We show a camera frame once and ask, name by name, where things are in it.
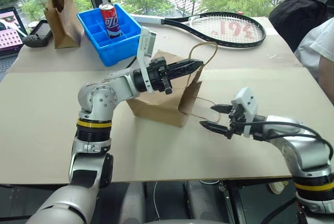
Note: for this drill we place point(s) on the black backpack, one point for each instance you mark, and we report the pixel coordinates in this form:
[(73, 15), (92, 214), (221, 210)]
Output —
[(295, 15)]

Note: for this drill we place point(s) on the black handheld remote controller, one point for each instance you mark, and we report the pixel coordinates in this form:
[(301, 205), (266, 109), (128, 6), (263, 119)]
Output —
[(35, 40)]

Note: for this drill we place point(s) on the open laptop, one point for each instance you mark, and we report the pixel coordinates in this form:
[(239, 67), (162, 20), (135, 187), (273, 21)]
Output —
[(10, 33)]

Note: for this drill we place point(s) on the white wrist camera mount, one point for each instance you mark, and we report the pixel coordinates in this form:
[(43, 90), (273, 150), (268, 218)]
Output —
[(249, 104), (146, 44)]

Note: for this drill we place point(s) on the brown paper bag lying open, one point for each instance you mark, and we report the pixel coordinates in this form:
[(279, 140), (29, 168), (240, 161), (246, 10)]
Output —
[(156, 104)]

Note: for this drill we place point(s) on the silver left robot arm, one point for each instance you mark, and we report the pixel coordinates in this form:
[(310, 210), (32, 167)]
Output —
[(101, 98)]

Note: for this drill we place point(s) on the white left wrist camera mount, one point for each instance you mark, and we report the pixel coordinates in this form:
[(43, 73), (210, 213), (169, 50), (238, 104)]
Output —
[(146, 44)]

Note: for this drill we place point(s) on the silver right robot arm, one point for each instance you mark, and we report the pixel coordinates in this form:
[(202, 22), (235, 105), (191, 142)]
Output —
[(308, 151)]

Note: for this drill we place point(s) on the person in white shirt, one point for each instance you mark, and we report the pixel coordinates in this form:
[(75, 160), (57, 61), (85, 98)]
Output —
[(318, 41)]

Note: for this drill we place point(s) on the red and purple soda can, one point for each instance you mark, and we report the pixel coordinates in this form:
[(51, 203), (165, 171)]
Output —
[(111, 20)]

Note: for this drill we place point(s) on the roll of tape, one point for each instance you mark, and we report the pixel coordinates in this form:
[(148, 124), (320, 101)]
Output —
[(284, 185)]

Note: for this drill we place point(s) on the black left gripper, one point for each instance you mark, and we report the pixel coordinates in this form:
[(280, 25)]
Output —
[(158, 75)]

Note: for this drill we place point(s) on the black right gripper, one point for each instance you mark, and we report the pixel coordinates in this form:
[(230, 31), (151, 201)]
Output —
[(236, 122)]

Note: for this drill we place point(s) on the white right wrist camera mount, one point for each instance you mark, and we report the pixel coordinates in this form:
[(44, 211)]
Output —
[(249, 104)]

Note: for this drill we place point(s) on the blue plastic divided crate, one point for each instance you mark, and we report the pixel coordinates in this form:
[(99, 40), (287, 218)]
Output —
[(114, 51)]

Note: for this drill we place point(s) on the brown paper bag standing upright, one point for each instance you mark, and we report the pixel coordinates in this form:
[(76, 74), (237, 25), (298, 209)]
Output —
[(65, 30)]

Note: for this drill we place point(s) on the black and white tennis racket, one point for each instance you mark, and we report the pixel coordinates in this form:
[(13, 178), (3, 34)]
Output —
[(151, 19)]

